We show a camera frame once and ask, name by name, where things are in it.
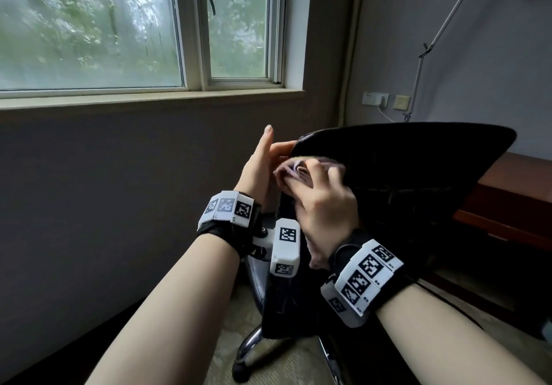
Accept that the person's right hand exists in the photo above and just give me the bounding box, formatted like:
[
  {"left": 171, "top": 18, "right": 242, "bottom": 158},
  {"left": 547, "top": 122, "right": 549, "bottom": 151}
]
[{"left": 274, "top": 159, "right": 361, "bottom": 271}]

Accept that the person's left hand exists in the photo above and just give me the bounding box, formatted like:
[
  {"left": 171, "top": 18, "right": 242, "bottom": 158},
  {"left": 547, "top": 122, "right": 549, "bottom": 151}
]
[{"left": 234, "top": 124, "right": 298, "bottom": 208}]

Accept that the pink cleaning cloth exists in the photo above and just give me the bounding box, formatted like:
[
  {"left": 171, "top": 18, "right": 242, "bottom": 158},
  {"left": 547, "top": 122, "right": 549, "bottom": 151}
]
[{"left": 274, "top": 156, "right": 348, "bottom": 187}]

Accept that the black office chair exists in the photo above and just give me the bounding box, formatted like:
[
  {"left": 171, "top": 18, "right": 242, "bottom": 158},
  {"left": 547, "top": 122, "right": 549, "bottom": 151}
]
[{"left": 232, "top": 122, "right": 518, "bottom": 385}]

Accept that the person's left forearm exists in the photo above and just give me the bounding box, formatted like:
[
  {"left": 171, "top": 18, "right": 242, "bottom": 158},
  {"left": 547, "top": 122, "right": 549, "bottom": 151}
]
[{"left": 84, "top": 233, "right": 242, "bottom": 385}]

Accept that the person's right forearm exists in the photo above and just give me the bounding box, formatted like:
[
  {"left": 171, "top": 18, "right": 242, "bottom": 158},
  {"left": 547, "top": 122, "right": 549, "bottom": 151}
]
[{"left": 375, "top": 285, "right": 546, "bottom": 385}]

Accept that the left wrist marker band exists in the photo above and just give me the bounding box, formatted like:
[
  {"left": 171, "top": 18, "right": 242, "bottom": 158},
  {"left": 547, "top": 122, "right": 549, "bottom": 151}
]
[{"left": 196, "top": 190, "right": 264, "bottom": 258}]

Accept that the wrist marker band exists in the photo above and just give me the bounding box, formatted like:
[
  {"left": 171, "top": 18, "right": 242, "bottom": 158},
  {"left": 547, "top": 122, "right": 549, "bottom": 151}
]
[
  {"left": 327, "top": 229, "right": 417, "bottom": 319},
  {"left": 196, "top": 190, "right": 264, "bottom": 258}
]

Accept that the right wrist marker band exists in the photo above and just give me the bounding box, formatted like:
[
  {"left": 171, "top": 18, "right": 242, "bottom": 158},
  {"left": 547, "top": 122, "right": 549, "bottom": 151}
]
[{"left": 327, "top": 229, "right": 417, "bottom": 319}]

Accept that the beige window sill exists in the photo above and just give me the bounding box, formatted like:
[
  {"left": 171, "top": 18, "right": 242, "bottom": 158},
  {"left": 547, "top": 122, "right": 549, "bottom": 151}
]
[{"left": 0, "top": 88, "right": 306, "bottom": 112}]

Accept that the red wooden table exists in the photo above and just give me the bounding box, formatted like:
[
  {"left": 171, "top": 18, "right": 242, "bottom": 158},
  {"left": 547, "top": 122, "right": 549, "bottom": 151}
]
[{"left": 453, "top": 152, "right": 552, "bottom": 252}]

